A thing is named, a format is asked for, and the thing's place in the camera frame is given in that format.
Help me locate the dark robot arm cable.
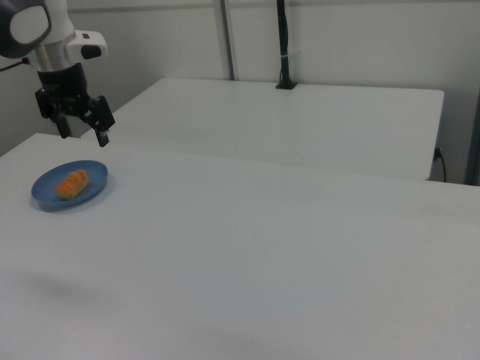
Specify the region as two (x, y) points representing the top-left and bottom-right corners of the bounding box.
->
(0, 56), (32, 73)

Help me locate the black camera stand pole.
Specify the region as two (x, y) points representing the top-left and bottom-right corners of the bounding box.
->
(275, 0), (299, 91)

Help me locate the orange bread roll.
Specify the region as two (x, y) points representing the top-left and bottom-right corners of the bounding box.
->
(55, 169), (92, 200)

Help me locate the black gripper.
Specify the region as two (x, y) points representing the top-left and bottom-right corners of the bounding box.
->
(34, 62), (116, 148)

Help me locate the grey partition end post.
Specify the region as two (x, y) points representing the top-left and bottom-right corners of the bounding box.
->
(463, 0), (480, 186)

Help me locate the blue round plate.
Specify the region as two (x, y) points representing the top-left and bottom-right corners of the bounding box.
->
(31, 160), (110, 213)

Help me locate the grey partition frame post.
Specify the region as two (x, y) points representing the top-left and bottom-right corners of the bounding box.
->
(218, 0), (238, 81)

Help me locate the white adjacent table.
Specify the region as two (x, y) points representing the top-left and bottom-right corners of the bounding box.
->
(80, 77), (446, 182)

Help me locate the black power cable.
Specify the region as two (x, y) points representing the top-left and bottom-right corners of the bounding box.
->
(433, 147), (448, 183)

